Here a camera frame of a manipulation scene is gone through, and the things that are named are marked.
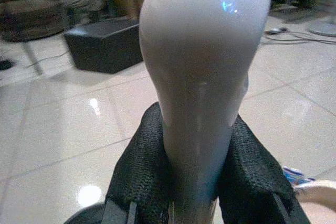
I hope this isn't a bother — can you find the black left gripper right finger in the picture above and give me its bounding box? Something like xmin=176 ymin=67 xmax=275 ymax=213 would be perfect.
xmin=217 ymin=115 xmax=311 ymax=224

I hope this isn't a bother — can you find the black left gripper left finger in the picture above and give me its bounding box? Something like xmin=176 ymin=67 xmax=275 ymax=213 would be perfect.
xmin=104 ymin=102 xmax=174 ymax=224

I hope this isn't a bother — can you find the broom with white handle knob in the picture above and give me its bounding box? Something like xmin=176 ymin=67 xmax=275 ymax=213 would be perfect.
xmin=139 ymin=0 xmax=271 ymax=224

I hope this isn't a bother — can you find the blue snack packet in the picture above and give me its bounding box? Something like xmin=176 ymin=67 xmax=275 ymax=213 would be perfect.
xmin=282 ymin=166 xmax=316 ymax=186

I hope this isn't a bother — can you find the cream curved plastic object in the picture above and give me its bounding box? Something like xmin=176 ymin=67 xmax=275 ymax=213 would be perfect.
xmin=293 ymin=179 xmax=336 ymax=207

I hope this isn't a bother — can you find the black box ottoman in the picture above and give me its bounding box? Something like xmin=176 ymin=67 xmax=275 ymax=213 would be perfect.
xmin=64 ymin=19 xmax=144 ymax=74

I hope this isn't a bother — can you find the grey floor cable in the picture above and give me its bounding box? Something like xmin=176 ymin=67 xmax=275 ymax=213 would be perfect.
xmin=264 ymin=27 xmax=336 ymax=45

